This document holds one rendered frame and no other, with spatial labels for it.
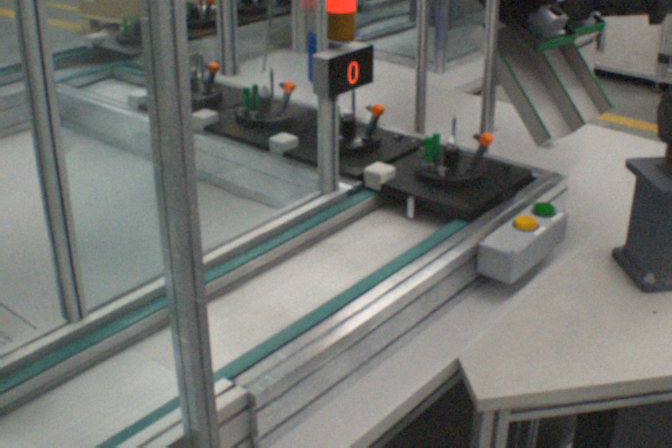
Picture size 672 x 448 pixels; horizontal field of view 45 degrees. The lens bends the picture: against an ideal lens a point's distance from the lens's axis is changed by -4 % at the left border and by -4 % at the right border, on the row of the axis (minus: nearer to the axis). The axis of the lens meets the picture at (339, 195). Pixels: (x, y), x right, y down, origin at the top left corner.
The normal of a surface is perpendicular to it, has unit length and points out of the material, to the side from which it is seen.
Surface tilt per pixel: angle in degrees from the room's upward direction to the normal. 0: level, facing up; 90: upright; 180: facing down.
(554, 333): 0
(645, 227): 90
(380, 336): 90
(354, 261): 0
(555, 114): 45
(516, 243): 0
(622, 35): 90
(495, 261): 90
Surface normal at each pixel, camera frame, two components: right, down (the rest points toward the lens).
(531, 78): 0.46, -0.41
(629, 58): -0.60, 0.34
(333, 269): 0.00, -0.90
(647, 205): -0.99, 0.06
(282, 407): 0.77, 0.27
